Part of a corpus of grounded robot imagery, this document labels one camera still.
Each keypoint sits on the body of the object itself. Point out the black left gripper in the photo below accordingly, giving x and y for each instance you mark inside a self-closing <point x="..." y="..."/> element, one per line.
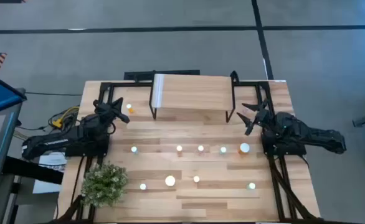
<point x="104" y="110"/>

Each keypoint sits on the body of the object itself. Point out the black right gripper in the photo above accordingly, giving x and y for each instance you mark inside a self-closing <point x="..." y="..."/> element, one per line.
<point x="262" y="117"/>

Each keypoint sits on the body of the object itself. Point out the large orange pill bottle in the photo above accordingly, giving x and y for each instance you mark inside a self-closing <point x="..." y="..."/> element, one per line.
<point x="244" y="148"/>
<point x="170" y="180"/>

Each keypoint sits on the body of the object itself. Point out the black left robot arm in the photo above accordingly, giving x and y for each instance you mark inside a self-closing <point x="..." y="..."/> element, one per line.
<point x="54" y="141"/>

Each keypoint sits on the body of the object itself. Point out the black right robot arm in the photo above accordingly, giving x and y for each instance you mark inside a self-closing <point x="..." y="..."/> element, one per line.
<point x="310" y="133"/>

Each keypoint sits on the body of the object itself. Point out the wooden shelf black metal legs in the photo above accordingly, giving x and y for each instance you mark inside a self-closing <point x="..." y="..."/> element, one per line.
<point x="195" y="91"/>

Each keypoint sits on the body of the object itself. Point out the black slotted bar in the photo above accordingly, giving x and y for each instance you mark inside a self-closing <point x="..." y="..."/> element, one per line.
<point x="139" y="75"/>

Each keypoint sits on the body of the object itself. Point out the small black clamp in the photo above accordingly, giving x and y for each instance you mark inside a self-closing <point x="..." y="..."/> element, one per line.
<point x="234" y="76"/>

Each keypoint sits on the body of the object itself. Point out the green artificial potted plant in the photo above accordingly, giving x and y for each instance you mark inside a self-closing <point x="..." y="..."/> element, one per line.
<point x="104" y="185"/>

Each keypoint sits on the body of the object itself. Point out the black floor tape strip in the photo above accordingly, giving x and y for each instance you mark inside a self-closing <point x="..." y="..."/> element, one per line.
<point x="260" y="31"/>
<point x="139" y="29"/>

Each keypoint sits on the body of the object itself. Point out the white printed paper sheet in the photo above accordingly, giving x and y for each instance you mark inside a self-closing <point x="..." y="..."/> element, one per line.
<point x="53" y="161"/>

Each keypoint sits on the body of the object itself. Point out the black flat beam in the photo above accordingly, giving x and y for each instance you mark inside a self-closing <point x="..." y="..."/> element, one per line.
<point x="33" y="171"/>

